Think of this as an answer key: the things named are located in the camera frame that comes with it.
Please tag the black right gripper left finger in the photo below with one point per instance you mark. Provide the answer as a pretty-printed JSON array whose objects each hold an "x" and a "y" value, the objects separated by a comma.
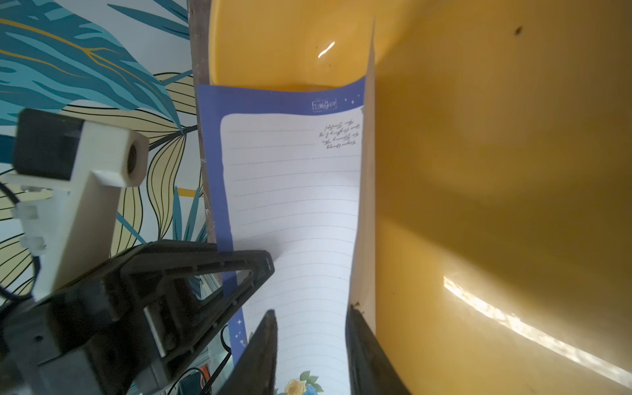
[{"x": 255, "y": 371}]

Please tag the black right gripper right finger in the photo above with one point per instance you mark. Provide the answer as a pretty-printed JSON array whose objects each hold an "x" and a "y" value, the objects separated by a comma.
[{"x": 370, "y": 370}]

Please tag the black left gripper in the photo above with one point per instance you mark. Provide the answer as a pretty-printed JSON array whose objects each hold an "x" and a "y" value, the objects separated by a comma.
[{"x": 154, "y": 316}]

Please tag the yellow plastic tray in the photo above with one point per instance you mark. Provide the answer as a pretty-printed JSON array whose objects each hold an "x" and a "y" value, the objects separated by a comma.
[{"x": 503, "y": 177}]

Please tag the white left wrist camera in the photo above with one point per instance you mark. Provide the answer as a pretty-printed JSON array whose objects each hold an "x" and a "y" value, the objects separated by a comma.
[{"x": 84, "y": 165}]

